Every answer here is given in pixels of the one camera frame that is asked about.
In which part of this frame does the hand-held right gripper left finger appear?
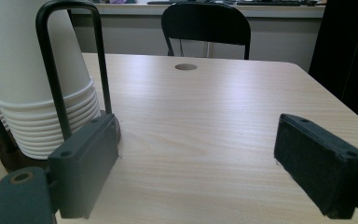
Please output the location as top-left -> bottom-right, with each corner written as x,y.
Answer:
47,113 -> 120,219

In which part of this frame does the round table cable grommet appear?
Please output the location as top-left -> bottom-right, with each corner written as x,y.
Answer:
174,63 -> 199,72

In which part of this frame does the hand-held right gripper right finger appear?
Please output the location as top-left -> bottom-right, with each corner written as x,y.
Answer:
273,113 -> 358,220

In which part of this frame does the black folding chair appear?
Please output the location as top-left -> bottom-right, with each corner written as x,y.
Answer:
160,2 -> 252,61

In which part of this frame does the black wire cup holder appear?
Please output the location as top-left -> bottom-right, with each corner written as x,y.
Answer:
0,0 -> 122,174

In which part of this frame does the black keyboard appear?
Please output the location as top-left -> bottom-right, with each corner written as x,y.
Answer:
146,0 -> 213,6

